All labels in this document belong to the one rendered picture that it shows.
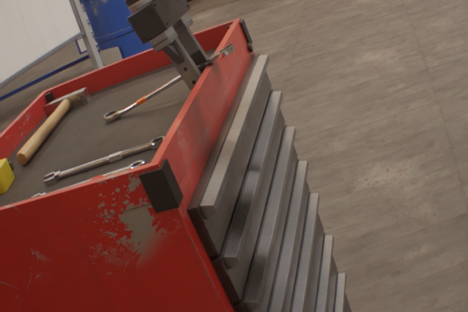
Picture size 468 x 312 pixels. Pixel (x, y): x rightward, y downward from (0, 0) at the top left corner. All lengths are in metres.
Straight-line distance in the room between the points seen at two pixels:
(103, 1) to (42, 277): 3.89
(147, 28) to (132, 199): 0.37
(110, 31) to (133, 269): 3.96
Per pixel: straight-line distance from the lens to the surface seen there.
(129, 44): 4.87
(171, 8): 1.28
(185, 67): 1.27
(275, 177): 1.39
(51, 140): 1.45
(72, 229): 0.99
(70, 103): 1.62
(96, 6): 4.90
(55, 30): 4.16
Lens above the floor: 1.21
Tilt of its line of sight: 16 degrees down
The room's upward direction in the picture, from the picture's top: 21 degrees counter-clockwise
